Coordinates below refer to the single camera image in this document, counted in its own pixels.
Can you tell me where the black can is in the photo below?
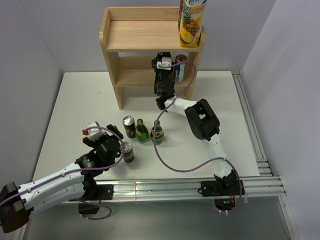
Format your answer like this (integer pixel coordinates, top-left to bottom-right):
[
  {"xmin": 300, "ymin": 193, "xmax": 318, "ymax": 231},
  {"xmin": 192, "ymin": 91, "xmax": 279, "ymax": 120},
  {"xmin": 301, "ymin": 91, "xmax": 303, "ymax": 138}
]
[
  {"xmin": 122, "ymin": 115, "xmax": 136, "ymax": 139},
  {"xmin": 120, "ymin": 141, "xmax": 135, "ymax": 163}
]

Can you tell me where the green glass bottle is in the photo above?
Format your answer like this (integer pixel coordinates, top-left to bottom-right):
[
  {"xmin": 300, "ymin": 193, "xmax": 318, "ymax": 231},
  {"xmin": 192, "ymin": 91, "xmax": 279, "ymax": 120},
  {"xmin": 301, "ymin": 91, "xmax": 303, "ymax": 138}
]
[
  {"xmin": 150, "ymin": 120, "xmax": 165, "ymax": 145},
  {"xmin": 135, "ymin": 118, "xmax": 149, "ymax": 143}
]

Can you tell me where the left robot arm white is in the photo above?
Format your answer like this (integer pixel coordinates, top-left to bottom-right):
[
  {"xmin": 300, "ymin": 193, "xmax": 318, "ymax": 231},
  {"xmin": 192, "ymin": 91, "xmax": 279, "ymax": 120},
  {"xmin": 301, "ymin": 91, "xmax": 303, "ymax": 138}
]
[{"xmin": 0, "ymin": 122, "xmax": 124, "ymax": 233}]

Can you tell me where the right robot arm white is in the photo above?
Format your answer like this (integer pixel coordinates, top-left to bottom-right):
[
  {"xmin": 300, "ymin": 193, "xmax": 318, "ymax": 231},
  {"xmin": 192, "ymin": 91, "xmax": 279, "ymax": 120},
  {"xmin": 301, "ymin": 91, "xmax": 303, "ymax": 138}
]
[{"xmin": 151, "ymin": 52, "xmax": 240, "ymax": 195}]

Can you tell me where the wooden two-tier shelf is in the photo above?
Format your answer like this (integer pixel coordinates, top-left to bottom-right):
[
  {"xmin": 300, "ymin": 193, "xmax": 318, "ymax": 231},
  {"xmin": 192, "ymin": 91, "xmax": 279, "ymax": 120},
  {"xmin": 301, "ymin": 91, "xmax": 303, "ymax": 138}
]
[{"xmin": 99, "ymin": 6, "xmax": 205, "ymax": 109}]

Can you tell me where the pineapple juice carton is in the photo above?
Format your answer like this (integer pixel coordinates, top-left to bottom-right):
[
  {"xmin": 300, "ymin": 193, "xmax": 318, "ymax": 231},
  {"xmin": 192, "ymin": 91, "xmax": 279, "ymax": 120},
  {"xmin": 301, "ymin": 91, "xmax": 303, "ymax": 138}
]
[{"xmin": 178, "ymin": 0, "xmax": 208, "ymax": 48}]

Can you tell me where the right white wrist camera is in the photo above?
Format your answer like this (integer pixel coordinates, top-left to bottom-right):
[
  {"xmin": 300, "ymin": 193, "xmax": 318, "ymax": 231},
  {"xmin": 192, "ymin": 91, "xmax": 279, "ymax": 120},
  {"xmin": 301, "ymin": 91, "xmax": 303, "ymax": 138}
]
[{"xmin": 156, "ymin": 56, "xmax": 173, "ymax": 71}]

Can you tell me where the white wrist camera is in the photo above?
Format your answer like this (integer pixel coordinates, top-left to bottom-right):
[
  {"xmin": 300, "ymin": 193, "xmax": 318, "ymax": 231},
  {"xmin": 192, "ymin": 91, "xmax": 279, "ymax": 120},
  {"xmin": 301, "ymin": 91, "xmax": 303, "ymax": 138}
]
[
  {"xmin": 156, "ymin": 56, "xmax": 173, "ymax": 71},
  {"xmin": 82, "ymin": 121, "xmax": 105, "ymax": 141}
]

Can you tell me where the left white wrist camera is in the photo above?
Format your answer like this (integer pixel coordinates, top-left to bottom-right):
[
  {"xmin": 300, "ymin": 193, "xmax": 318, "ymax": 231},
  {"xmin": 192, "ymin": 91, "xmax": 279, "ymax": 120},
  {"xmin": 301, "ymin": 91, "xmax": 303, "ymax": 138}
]
[{"xmin": 82, "ymin": 121, "xmax": 105, "ymax": 141}]

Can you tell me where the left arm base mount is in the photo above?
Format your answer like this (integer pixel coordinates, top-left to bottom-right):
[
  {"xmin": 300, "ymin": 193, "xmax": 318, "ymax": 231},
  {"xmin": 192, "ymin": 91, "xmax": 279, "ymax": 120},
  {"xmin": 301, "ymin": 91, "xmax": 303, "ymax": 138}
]
[{"xmin": 78, "ymin": 184, "xmax": 114, "ymax": 216}]

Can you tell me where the front aluminium rail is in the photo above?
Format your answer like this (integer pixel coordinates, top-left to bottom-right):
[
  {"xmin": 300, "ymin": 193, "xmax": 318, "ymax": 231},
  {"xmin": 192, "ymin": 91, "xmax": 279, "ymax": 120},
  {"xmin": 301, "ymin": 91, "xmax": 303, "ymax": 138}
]
[{"xmin": 97, "ymin": 176, "xmax": 286, "ymax": 203}]

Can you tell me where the aluminium rail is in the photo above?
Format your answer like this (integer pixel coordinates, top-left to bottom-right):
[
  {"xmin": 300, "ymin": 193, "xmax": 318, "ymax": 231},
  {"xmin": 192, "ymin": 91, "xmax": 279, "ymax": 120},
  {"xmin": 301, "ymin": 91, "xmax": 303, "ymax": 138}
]
[
  {"xmin": 97, "ymin": 176, "xmax": 286, "ymax": 203},
  {"xmin": 231, "ymin": 71, "xmax": 273, "ymax": 177}
]

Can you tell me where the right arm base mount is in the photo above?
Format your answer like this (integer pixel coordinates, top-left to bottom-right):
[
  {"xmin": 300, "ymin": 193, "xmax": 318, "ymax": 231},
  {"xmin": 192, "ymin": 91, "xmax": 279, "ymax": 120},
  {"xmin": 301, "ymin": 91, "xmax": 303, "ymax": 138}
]
[{"xmin": 197, "ymin": 171, "xmax": 245, "ymax": 214}]

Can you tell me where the right side aluminium rail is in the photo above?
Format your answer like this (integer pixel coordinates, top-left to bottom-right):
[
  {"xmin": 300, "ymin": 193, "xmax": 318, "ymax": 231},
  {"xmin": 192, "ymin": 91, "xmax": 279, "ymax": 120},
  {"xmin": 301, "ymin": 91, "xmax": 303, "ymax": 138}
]
[{"xmin": 231, "ymin": 71, "xmax": 273, "ymax": 177}]

